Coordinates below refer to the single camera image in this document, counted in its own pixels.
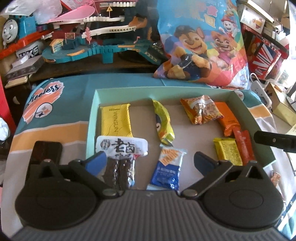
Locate yellow square snack packet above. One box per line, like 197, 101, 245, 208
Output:
213, 138, 243, 166

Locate long red snack packet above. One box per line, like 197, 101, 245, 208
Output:
233, 127, 256, 166

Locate white label braised meat pack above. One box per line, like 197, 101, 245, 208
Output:
95, 136, 148, 190

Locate blue white cracker packet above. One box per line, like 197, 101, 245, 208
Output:
147, 144, 187, 191

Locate black smartphone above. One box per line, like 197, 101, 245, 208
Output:
26, 140, 63, 181

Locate orange snack bar packet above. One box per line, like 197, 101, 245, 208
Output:
215, 102, 241, 137

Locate yellow Winsun snack bar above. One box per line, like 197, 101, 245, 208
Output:
100, 103, 133, 138

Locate yellow green cartoon snack packet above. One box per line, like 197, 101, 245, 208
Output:
152, 99, 175, 146

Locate mint green cardboard box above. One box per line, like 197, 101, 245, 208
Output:
86, 86, 277, 168

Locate orange noodle snack packet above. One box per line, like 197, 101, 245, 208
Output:
180, 95, 224, 125

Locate Union Jack red box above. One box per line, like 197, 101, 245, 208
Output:
243, 32, 289, 80

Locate Paw Patrol snack bag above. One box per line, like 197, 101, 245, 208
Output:
154, 1, 249, 89

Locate white HKS box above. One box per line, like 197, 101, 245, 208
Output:
16, 40, 45, 58

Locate teal toy race track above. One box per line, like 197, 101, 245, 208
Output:
42, 1, 167, 65

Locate Thomas train toy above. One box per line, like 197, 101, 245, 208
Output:
1, 16, 37, 49

